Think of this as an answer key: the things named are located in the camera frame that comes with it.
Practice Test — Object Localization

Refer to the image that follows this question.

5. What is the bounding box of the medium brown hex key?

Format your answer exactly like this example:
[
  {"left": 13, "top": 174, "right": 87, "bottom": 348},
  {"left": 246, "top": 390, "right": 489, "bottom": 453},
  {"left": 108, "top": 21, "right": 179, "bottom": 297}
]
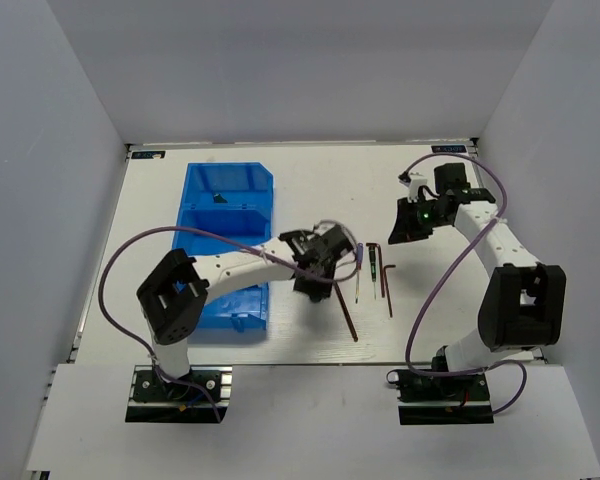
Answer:
[{"left": 366, "top": 242, "right": 393, "bottom": 318}]

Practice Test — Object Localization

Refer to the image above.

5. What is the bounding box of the green black precision screwdriver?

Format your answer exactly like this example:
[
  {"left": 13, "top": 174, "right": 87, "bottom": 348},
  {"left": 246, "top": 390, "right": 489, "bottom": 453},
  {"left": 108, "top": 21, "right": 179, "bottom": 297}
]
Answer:
[{"left": 368, "top": 244, "right": 377, "bottom": 300}]

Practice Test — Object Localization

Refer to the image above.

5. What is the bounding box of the purple handled precision screwdriver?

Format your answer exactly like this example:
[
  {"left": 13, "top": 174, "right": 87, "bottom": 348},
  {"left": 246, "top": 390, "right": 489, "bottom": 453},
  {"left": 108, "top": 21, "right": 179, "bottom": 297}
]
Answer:
[{"left": 355, "top": 242, "right": 364, "bottom": 304}]

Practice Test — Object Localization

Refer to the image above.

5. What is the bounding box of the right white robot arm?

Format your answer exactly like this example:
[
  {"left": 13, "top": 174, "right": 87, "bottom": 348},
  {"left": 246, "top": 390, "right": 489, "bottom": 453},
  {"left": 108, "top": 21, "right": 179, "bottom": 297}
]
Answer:
[{"left": 388, "top": 163, "right": 567, "bottom": 399}]

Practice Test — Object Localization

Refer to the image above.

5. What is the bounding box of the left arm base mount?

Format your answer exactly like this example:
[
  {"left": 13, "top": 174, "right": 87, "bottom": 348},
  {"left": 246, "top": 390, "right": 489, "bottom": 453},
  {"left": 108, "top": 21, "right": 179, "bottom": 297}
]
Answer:
[{"left": 125, "top": 365, "right": 233, "bottom": 424}]

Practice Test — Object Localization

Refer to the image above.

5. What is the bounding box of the blue three-compartment plastic bin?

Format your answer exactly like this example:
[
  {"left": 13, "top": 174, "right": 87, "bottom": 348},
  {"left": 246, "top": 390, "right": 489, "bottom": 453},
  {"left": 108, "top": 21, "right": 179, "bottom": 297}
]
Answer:
[{"left": 172, "top": 160, "right": 276, "bottom": 346}]

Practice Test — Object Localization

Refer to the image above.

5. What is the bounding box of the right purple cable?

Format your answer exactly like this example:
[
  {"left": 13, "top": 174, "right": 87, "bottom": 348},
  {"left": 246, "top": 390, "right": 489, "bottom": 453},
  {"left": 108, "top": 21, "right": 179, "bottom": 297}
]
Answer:
[{"left": 403, "top": 152, "right": 529, "bottom": 415}]

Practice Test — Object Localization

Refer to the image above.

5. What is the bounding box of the large brown hex key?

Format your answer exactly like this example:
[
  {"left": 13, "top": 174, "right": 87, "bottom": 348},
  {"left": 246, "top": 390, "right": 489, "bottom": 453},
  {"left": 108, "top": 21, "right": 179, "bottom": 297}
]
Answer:
[{"left": 332, "top": 283, "right": 359, "bottom": 342}]

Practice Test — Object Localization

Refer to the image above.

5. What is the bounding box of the corner label sticker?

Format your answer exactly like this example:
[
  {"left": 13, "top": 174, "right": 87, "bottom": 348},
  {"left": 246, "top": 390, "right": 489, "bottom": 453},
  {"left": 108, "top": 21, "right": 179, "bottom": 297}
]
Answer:
[
  {"left": 131, "top": 150, "right": 166, "bottom": 159},
  {"left": 431, "top": 144, "right": 467, "bottom": 154}
]

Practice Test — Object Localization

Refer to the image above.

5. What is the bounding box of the right corner label sticker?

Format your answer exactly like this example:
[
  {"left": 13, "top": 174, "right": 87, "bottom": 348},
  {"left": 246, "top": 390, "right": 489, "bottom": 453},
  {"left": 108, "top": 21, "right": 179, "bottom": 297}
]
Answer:
[{"left": 431, "top": 144, "right": 467, "bottom": 154}]

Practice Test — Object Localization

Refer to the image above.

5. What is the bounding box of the purple cable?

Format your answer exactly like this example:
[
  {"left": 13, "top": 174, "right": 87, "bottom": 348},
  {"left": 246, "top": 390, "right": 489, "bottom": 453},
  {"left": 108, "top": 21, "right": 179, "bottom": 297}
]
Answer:
[
  {"left": 98, "top": 218, "right": 364, "bottom": 424},
  {"left": 403, "top": 152, "right": 529, "bottom": 415}
]

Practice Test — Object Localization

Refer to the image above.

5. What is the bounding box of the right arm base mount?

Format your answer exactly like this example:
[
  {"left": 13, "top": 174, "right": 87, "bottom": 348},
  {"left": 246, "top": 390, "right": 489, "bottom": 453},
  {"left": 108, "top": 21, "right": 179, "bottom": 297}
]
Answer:
[{"left": 386, "top": 369, "right": 494, "bottom": 426}]

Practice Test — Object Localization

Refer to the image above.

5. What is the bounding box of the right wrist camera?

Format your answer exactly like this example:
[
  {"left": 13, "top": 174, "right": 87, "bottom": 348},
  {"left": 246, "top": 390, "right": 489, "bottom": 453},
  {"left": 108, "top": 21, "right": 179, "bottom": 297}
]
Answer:
[{"left": 398, "top": 171, "right": 428, "bottom": 202}]

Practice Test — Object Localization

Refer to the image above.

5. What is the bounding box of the stubby green orange-capped screwdriver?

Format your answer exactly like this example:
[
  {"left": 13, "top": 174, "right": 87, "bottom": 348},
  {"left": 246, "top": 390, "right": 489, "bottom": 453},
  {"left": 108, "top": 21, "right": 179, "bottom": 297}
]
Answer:
[{"left": 213, "top": 193, "right": 227, "bottom": 204}]

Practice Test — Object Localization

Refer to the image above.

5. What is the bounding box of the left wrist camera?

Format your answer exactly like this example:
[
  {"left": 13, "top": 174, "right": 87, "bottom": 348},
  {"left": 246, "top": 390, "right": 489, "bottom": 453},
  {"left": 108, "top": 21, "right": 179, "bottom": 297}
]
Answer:
[{"left": 312, "top": 222, "right": 351, "bottom": 250}]

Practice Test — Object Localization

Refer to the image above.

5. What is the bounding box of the left corner label sticker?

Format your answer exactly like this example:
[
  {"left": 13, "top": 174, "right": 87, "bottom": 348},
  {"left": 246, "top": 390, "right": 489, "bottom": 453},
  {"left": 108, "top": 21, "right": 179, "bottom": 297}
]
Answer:
[{"left": 131, "top": 150, "right": 166, "bottom": 159}]

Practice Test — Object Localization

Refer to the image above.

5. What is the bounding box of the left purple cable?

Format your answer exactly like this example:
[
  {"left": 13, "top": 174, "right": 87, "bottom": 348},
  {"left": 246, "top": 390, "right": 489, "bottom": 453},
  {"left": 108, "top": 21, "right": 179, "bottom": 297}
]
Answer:
[{"left": 98, "top": 218, "right": 364, "bottom": 424}]

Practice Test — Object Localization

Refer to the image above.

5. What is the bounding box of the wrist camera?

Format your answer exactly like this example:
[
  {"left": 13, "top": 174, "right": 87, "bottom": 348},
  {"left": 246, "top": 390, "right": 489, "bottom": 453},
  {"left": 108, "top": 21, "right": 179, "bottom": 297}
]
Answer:
[
  {"left": 398, "top": 171, "right": 428, "bottom": 202},
  {"left": 312, "top": 222, "right": 351, "bottom": 250}
]

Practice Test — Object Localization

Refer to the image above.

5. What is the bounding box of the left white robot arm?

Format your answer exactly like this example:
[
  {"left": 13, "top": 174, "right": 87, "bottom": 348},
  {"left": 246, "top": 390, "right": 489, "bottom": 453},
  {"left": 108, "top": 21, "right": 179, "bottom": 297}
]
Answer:
[{"left": 137, "top": 224, "right": 356, "bottom": 399}]

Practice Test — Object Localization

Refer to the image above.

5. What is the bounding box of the small brown hex key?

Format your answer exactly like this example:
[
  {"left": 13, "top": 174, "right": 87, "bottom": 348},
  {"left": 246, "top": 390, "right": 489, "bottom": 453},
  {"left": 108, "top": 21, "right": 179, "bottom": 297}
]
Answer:
[{"left": 382, "top": 264, "right": 396, "bottom": 299}]

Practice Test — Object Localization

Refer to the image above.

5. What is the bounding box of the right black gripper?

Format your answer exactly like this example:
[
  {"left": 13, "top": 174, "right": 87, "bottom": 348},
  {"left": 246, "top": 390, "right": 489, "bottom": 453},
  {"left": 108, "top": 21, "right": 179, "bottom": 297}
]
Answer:
[{"left": 388, "top": 196, "right": 450, "bottom": 245}]

